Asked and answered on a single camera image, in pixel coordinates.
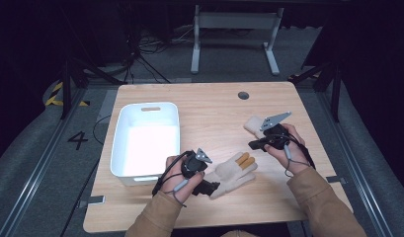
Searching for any white metal desk frame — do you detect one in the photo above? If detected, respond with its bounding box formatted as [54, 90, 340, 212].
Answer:
[190, 4, 285, 76]

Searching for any aluminium floor rail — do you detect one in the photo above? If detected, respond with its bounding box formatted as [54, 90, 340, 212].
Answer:
[0, 88, 89, 237]
[315, 91, 394, 237]

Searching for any tangle of black floor cables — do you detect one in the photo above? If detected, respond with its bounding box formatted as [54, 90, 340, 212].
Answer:
[122, 23, 198, 84]

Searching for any person's right hand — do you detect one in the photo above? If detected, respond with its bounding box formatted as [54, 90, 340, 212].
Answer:
[264, 122, 311, 176]

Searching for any black metal stand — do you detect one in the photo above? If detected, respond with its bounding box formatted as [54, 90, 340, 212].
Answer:
[58, 57, 125, 120]
[287, 61, 343, 123]

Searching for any person's left hand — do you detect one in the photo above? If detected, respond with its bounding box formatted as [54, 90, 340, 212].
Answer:
[159, 154, 206, 203]

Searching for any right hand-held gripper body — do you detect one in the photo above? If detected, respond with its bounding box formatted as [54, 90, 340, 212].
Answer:
[259, 111, 293, 152]

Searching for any grey metal table bracket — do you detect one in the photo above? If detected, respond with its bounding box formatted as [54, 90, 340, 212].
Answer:
[325, 175, 349, 185]
[77, 195, 107, 209]

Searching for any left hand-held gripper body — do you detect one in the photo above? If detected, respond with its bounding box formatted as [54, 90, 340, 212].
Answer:
[180, 147, 213, 180]

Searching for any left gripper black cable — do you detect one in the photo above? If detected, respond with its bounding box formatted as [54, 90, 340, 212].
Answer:
[151, 150, 195, 208]

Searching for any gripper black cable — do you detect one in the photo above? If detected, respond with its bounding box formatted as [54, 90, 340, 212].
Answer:
[151, 150, 195, 208]
[283, 131, 317, 179]

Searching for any white plastic bin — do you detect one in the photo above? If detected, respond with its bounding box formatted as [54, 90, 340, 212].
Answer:
[110, 102, 181, 187]

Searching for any yellow black hazard tape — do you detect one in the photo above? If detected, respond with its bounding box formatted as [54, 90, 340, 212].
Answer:
[43, 81, 91, 108]

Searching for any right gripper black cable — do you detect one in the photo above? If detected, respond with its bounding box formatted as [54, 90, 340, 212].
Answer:
[283, 131, 317, 179]

